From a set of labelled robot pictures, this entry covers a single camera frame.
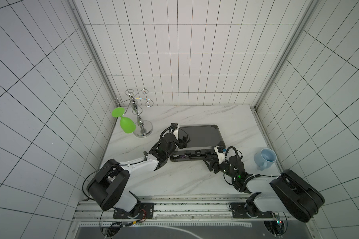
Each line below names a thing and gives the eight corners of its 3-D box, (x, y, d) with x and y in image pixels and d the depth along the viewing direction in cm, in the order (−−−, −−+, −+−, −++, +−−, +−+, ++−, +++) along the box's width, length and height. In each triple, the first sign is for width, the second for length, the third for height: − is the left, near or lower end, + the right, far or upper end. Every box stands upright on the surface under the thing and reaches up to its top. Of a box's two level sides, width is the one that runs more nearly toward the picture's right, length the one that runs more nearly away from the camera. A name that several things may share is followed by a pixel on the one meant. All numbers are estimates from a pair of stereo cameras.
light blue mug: (258, 172, 88) (264, 167, 82) (251, 154, 96) (257, 148, 89) (275, 172, 88) (282, 167, 82) (267, 154, 96) (273, 148, 89)
